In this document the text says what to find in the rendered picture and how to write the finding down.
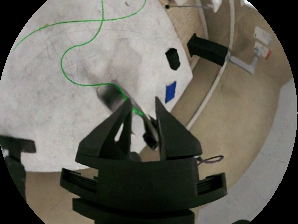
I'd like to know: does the blue notebook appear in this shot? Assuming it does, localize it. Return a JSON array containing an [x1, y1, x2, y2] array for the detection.
[[165, 80, 177, 104]]

